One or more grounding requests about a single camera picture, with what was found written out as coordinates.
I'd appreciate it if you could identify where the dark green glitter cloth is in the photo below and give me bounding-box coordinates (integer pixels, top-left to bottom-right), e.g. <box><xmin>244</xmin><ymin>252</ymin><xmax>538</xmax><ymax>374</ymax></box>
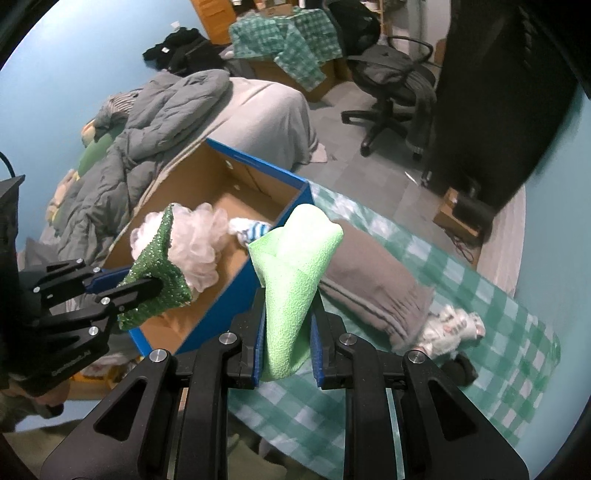
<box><xmin>117</xmin><ymin>204</ymin><xmax>192</xmax><ymax>331</ymax></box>

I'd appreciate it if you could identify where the light green microfiber cloth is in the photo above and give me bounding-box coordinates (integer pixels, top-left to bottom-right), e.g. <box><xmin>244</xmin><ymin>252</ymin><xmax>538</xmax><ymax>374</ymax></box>
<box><xmin>249</xmin><ymin>204</ymin><xmax>344</xmax><ymax>381</ymax></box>

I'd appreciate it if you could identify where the white mesh bath pouf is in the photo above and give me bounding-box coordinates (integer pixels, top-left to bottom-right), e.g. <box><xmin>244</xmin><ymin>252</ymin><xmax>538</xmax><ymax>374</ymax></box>
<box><xmin>129</xmin><ymin>203</ymin><xmax>228</xmax><ymax>303</ymax></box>

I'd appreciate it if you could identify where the white plastic bag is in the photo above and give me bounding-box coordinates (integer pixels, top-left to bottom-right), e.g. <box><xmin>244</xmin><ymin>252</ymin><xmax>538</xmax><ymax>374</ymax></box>
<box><xmin>412</xmin><ymin>305</ymin><xmax>486</xmax><ymax>359</ymax></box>

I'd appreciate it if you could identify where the person's hand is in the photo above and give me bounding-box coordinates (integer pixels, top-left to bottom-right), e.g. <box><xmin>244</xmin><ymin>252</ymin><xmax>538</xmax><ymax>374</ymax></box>
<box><xmin>1</xmin><ymin>377</ymin><xmax>70</xmax><ymax>433</ymax></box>

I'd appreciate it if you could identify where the grey quilted duvet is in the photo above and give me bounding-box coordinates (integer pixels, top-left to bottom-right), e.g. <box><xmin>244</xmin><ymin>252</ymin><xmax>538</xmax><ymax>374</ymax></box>
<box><xmin>39</xmin><ymin>69</ymin><xmax>230</xmax><ymax>265</ymax></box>

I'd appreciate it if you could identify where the white blue striped sock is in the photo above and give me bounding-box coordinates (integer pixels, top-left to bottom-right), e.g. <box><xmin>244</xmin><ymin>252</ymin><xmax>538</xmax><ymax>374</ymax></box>
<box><xmin>228</xmin><ymin>217</ymin><xmax>273</xmax><ymax>246</ymax></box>

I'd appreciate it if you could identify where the green pillow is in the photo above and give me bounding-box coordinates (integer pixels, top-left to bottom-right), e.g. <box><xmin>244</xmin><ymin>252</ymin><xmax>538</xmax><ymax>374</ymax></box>
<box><xmin>77</xmin><ymin>128</ymin><xmax>122</xmax><ymax>177</ymax></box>

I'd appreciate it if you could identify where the black sock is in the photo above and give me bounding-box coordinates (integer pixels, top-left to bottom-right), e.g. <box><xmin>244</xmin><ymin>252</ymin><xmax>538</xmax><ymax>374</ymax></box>
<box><xmin>441</xmin><ymin>352</ymin><xmax>478</xmax><ymax>387</ymax></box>

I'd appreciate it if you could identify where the small brown cardboard box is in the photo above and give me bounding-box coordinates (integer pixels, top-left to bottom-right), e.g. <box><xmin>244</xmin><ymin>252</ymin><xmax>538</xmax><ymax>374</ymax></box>
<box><xmin>433</xmin><ymin>188</ymin><xmax>480</xmax><ymax>246</ymax></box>

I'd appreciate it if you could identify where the green checkered tablecloth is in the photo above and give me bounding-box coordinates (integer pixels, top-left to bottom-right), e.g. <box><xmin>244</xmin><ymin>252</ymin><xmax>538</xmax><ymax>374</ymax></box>
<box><xmin>227</xmin><ymin>180</ymin><xmax>562</xmax><ymax>480</ymax></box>

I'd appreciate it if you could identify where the black dumbbell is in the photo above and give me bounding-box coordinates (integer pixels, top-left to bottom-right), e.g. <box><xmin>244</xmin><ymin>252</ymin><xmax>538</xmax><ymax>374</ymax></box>
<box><xmin>454</xmin><ymin>179</ymin><xmax>496</xmax><ymax>241</ymax></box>

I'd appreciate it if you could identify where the black clothes pile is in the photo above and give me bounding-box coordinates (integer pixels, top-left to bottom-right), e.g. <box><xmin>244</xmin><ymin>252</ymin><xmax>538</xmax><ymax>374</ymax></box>
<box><xmin>142</xmin><ymin>27</ymin><xmax>224</xmax><ymax>77</ymax></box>

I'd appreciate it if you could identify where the black office chair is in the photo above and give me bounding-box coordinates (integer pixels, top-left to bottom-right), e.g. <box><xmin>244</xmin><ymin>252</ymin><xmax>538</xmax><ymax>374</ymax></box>
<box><xmin>322</xmin><ymin>1</ymin><xmax>437</xmax><ymax>159</ymax></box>

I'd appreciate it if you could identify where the green checkered cloth on box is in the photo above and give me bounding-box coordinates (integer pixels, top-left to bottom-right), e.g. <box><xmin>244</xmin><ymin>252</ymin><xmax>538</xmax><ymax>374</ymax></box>
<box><xmin>229</xmin><ymin>9</ymin><xmax>342</xmax><ymax>91</ymax></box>

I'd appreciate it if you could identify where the orange wooden door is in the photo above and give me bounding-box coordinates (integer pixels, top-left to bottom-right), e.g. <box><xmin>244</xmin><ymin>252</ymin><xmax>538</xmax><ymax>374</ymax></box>
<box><xmin>191</xmin><ymin>0</ymin><xmax>236</xmax><ymax>45</ymax></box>

